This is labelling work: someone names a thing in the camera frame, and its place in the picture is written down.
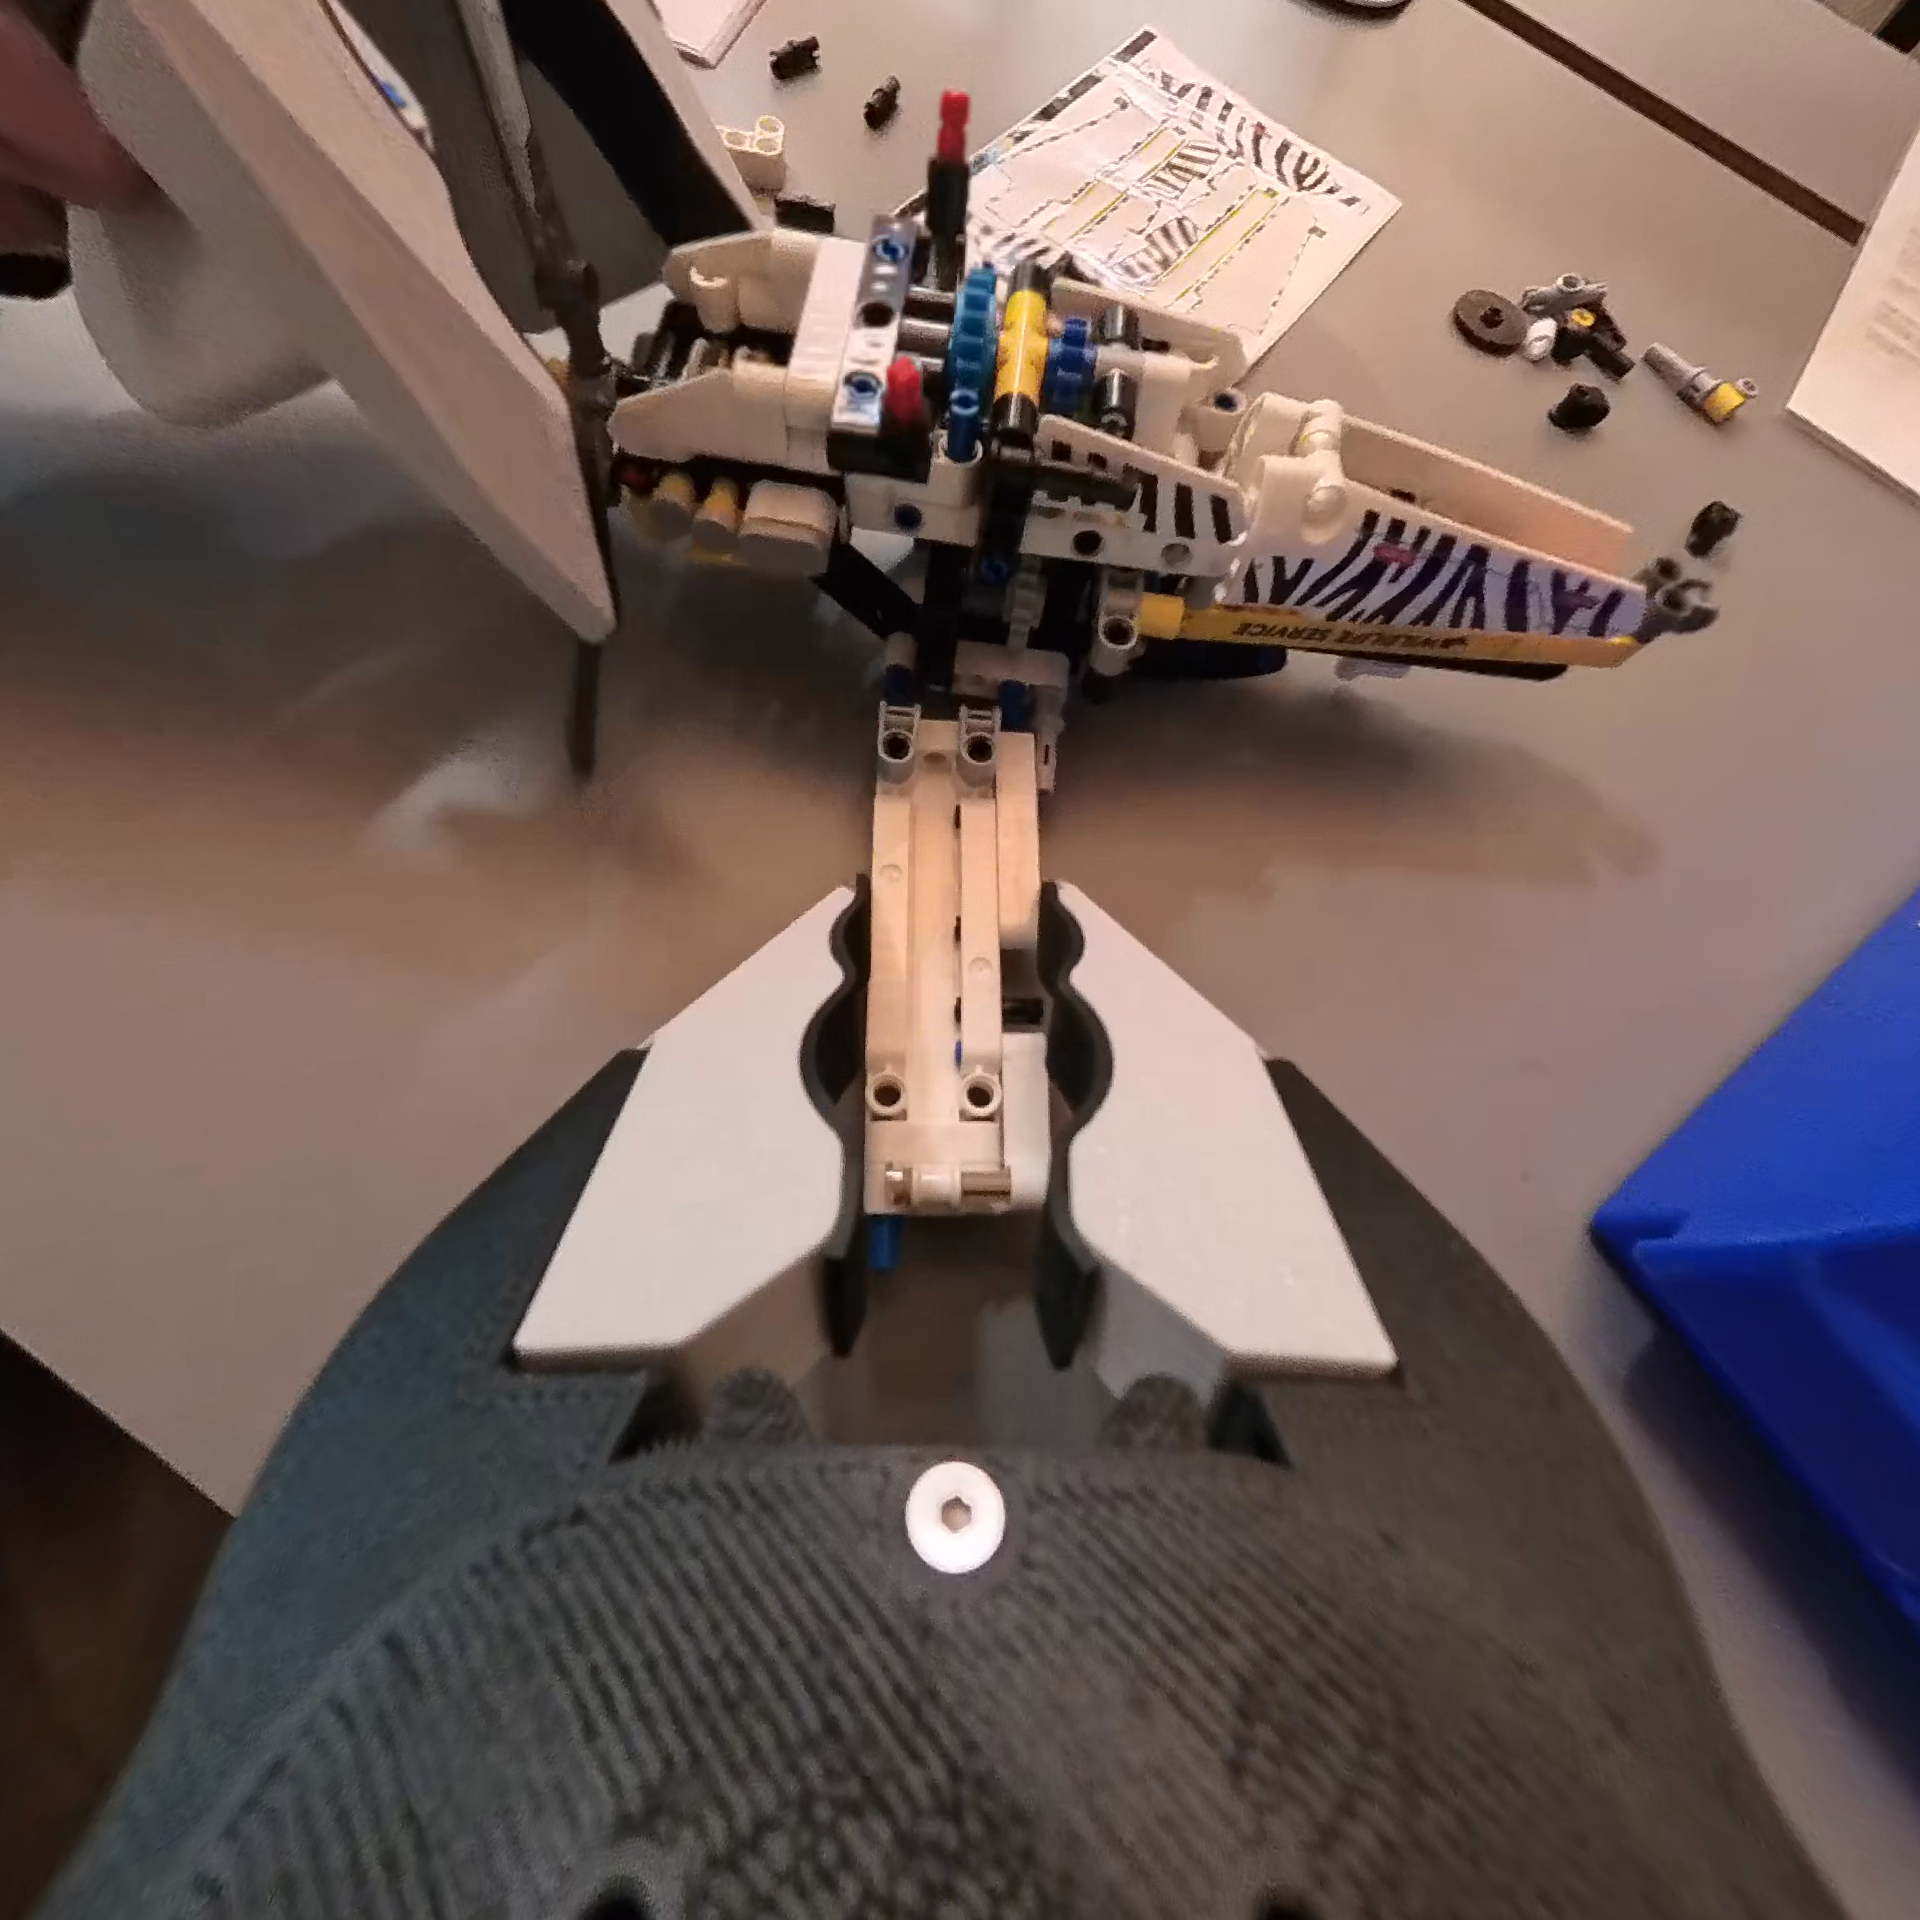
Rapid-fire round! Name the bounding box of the grey yellow lego connector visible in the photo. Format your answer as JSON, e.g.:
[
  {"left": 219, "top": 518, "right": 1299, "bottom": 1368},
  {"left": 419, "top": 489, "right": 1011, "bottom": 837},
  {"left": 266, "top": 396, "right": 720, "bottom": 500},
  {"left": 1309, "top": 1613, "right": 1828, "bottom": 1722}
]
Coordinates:
[{"left": 1642, "top": 345, "right": 1760, "bottom": 431}]

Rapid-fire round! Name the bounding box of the blue plastic bin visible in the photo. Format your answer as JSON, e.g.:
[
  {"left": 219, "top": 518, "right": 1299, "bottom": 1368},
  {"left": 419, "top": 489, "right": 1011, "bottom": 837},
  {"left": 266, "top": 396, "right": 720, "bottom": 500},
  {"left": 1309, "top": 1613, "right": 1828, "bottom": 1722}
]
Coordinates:
[{"left": 1590, "top": 888, "right": 1920, "bottom": 1631}]

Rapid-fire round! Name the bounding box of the person's left hand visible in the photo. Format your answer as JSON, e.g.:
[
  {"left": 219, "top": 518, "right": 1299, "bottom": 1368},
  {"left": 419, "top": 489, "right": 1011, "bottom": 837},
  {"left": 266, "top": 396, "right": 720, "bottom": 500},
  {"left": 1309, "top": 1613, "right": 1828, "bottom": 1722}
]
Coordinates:
[{"left": 0, "top": 0, "right": 168, "bottom": 298}]

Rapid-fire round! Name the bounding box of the lego airplane body with propeller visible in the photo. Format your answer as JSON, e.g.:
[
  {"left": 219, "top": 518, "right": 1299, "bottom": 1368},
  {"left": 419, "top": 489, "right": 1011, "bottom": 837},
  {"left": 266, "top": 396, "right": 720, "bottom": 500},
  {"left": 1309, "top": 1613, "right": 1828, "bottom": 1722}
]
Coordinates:
[{"left": 510, "top": 0, "right": 1278, "bottom": 778}]

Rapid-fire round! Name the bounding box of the printed paper sheet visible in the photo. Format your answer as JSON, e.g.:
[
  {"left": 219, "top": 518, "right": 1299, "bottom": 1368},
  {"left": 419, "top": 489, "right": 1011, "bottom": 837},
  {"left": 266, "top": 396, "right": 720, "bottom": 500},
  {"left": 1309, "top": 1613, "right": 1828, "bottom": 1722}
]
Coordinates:
[{"left": 1785, "top": 181, "right": 1920, "bottom": 505}]

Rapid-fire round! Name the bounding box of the white lego wing assembly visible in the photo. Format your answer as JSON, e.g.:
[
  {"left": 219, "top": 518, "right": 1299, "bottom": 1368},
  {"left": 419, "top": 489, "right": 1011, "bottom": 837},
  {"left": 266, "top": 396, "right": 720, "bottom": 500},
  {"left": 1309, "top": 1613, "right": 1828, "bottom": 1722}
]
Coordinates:
[{"left": 858, "top": 679, "right": 1078, "bottom": 1267}]

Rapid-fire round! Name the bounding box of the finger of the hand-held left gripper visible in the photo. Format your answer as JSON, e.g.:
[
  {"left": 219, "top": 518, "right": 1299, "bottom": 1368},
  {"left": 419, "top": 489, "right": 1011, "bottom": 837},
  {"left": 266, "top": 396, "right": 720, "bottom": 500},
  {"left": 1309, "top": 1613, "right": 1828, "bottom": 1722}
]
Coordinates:
[
  {"left": 446, "top": 0, "right": 770, "bottom": 302},
  {"left": 134, "top": 0, "right": 624, "bottom": 649}
]

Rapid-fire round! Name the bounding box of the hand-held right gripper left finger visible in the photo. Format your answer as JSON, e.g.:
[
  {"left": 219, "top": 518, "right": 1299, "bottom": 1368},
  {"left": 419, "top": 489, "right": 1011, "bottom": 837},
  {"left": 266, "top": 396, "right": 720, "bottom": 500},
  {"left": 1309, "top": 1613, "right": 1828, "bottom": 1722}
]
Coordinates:
[{"left": 510, "top": 884, "right": 876, "bottom": 1379}]

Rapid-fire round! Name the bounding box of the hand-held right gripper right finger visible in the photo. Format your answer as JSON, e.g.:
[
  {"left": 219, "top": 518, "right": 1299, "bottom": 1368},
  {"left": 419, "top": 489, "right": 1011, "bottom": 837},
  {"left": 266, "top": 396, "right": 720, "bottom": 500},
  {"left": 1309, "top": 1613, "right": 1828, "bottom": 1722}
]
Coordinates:
[{"left": 1032, "top": 884, "right": 1404, "bottom": 1392}]

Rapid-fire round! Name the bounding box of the zebra sticker sheet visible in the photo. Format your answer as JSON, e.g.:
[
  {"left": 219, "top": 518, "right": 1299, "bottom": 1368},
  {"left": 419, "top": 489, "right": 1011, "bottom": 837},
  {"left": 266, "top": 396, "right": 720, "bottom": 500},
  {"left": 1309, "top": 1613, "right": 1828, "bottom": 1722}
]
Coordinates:
[{"left": 897, "top": 24, "right": 1407, "bottom": 373}]

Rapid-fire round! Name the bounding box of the lego instruction booklet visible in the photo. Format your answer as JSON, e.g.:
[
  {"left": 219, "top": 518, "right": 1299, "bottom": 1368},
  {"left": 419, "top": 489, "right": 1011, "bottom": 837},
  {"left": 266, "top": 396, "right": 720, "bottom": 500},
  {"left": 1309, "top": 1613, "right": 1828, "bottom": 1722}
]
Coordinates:
[{"left": 657, "top": 0, "right": 770, "bottom": 72}]

